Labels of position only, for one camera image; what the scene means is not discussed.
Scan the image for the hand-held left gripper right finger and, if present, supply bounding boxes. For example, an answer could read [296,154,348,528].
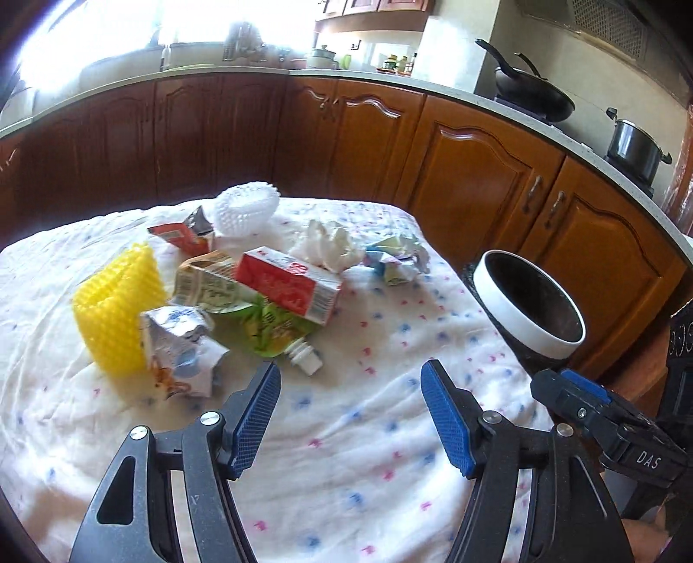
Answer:
[421,359,634,563]

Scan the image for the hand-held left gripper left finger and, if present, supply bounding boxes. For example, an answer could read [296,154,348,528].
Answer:
[69,360,282,563]

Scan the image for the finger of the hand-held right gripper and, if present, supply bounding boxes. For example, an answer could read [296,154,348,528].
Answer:
[560,369,612,404]
[531,369,623,437]

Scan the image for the green spouted drink pouch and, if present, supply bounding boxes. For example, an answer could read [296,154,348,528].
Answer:
[230,300,324,375]

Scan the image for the white blue wrapper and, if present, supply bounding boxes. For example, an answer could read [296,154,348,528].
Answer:
[139,306,231,401]

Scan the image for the white-rimmed black trash can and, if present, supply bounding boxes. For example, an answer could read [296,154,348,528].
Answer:
[463,250,587,374]

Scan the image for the crushed red white carton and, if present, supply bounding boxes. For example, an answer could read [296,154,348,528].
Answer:
[233,246,344,326]

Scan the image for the crushed green beige carton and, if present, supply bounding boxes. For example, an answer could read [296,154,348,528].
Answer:
[172,250,261,315]

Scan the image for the pastel wrapper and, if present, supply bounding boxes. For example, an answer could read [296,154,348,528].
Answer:
[362,234,431,285]

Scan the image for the yellow foam fruit net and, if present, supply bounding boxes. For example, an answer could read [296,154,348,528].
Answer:
[72,242,170,374]

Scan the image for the white tissue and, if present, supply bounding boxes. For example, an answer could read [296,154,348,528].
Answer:
[289,219,363,272]

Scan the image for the small crushed orange carton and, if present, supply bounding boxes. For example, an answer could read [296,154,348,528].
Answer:
[147,206,217,258]

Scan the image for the white foam fruit net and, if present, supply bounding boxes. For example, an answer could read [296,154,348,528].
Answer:
[211,183,281,237]

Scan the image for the white dotted tablecloth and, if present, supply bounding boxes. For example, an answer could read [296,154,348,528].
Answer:
[0,197,553,563]

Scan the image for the black gas stove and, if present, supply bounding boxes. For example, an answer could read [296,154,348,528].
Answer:
[494,94,656,197]

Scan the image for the wooden base cabinets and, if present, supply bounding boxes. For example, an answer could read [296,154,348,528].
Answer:
[0,73,688,380]

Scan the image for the steel cooking pot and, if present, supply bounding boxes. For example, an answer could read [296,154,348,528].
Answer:
[605,107,673,182]

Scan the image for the black wok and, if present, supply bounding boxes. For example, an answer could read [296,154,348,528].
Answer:
[475,39,576,124]

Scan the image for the grey speckled countertop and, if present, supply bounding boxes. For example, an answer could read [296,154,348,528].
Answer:
[0,65,693,255]

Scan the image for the group of condiment jars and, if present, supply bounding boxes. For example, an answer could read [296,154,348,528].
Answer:
[379,51,418,74]

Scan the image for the range hood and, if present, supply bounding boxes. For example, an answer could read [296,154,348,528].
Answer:
[514,0,683,71]

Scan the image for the utensil drying rack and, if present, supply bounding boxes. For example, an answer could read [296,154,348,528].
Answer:
[222,24,266,63]

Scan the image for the bright window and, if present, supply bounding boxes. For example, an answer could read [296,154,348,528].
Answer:
[22,0,320,60]

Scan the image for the reddish wooden door frame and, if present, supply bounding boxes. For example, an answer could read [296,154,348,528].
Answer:
[663,103,693,239]

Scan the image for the wooden wall cabinet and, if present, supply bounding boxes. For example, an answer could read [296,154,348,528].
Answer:
[314,0,434,33]

